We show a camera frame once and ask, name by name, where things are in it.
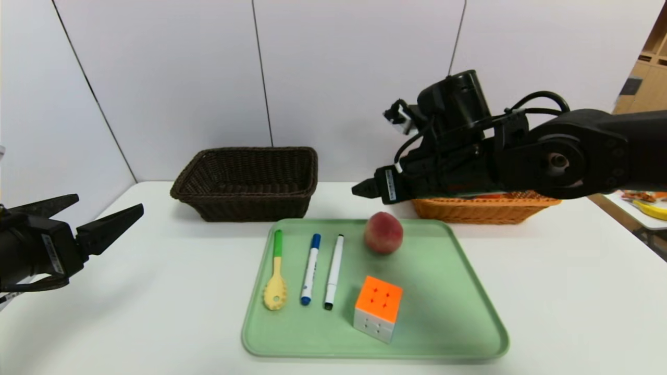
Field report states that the green and yellow pasta spoon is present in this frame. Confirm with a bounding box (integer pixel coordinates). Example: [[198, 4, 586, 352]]
[[263, 230, 288, 311]]

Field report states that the light green plastic tray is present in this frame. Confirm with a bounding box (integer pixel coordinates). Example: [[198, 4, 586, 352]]
[[241, 218, 510, 360]]

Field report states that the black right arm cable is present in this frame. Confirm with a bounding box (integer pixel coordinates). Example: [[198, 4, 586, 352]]
[[503, 91, 571, 118]]

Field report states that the white side table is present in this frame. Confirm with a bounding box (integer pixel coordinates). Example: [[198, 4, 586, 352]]
[[604, 192, 667, 231]]

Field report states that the white marker with blue cap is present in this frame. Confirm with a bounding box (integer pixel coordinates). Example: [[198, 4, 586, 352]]
[[300, 233, 322, 306]]

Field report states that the dark brown wicker basket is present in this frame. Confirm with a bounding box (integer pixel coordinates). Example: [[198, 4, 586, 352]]
[[170, 147, 318, 223]]

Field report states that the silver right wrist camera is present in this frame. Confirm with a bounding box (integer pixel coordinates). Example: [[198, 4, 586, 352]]
[[384, 99, 417, 135]]

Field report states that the yellow banana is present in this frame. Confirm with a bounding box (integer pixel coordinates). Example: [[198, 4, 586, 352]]
[[632, 200, 667, 221]]

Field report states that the white marker with black cap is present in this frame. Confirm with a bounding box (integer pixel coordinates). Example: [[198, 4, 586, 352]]
[[324, 234, 344, 310]]

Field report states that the orange wicker basket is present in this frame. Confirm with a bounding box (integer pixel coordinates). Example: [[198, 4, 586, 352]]
[[412, 191, 562, 225]]

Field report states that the light wooden cabinet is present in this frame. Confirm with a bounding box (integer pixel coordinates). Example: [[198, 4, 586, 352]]
[[612, 3, 667, 115]]

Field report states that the red peach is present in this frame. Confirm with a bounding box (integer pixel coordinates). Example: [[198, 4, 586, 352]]
[[363, 211, 404, 255]]

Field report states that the orange snack packet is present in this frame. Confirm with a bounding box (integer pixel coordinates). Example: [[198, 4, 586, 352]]
[[620, 191, 667, 203]]

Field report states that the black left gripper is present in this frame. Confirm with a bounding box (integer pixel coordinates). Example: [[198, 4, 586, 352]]
[[0, 193, 144, 293]]

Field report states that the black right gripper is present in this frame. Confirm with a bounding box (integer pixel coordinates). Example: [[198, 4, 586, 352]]
[[351, 149, 441, 205]]

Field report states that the orange and white puzzle cube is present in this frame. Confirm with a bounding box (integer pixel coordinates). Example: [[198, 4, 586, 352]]
[[353, 276, 403, 343]]

